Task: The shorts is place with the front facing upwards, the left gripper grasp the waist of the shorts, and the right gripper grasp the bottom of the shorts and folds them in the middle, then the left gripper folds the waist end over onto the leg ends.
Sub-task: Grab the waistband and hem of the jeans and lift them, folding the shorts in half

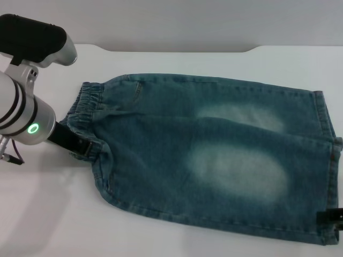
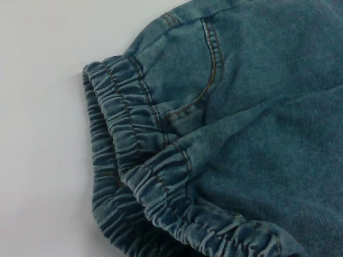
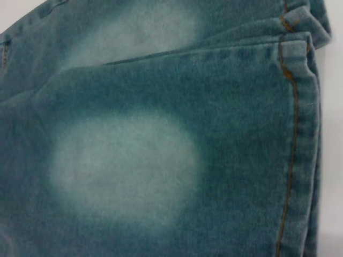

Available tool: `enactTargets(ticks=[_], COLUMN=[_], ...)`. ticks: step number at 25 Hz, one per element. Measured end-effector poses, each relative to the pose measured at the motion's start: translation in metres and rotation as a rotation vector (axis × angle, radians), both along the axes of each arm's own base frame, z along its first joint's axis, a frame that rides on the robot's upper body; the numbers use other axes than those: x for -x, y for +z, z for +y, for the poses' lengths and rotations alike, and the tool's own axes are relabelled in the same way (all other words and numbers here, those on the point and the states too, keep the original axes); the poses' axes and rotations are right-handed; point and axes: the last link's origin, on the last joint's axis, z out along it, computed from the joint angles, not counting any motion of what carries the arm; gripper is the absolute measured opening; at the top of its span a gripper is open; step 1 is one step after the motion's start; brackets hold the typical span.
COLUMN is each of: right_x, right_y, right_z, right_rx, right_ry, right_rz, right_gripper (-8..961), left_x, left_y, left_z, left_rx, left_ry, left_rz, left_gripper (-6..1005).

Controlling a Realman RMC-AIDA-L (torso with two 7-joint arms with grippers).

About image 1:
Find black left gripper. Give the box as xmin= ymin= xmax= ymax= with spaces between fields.
xmin=46 ymin=122 xmax=95 ymax=158

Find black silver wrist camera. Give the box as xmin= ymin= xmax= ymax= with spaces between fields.
xmin=0 ymin=13 xmax=78 ymax=100

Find blue denim shorts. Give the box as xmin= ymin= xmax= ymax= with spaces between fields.
xmin=65 ymin=72 xmax=343 ymax=246

